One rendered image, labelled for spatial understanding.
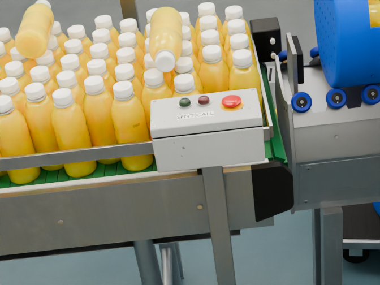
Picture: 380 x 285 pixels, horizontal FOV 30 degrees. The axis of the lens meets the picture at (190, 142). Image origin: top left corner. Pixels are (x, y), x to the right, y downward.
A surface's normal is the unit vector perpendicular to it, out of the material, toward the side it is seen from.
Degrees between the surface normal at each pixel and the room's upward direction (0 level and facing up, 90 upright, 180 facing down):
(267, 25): 0
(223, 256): 90
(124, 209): 90
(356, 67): 105
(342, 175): 110
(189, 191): 90
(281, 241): 0
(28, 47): 89
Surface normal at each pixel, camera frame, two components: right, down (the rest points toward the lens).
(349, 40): 0.01, 0.42
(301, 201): 0.07, 0.82
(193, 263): -0.12, -0.80
